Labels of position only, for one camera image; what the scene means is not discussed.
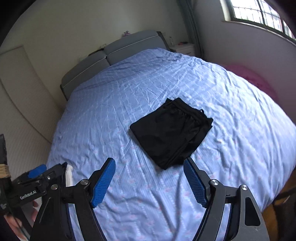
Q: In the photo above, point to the bed with blue floral sheet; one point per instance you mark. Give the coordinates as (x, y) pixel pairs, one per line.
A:
(251, 142)

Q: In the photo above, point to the grey padded headboard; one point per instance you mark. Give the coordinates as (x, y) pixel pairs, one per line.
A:
(113, 53)

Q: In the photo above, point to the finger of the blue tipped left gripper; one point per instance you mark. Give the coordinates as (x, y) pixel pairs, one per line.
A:
(36, 172)

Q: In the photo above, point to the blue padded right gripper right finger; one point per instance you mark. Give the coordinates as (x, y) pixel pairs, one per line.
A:
(245, 219)

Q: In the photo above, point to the pink blanket on floor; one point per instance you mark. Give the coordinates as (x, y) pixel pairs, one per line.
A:
(253, 78)

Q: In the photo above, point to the folded black and white clothes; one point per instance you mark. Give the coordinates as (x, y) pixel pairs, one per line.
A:
(65, 175)

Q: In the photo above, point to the window with railing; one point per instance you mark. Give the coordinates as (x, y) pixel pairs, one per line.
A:
(259, 14)

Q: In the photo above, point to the white bedside table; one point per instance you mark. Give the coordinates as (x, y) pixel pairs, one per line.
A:
(186, 49)

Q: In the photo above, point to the person's left hand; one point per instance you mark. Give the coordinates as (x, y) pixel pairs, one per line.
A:
(19, 221)

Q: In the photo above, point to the black shorts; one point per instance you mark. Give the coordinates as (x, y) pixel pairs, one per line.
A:
(172, 132)

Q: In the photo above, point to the green curtain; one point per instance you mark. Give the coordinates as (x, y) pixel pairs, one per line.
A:
(187, 12)

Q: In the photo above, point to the beige louvred wardrobe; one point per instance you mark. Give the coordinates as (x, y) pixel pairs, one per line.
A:
(29, 114)

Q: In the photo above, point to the clear plastic bottle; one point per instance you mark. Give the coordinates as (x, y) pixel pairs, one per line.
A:
(171, 41)

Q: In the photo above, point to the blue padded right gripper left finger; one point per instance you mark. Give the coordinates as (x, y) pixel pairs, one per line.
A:
(53, 221)

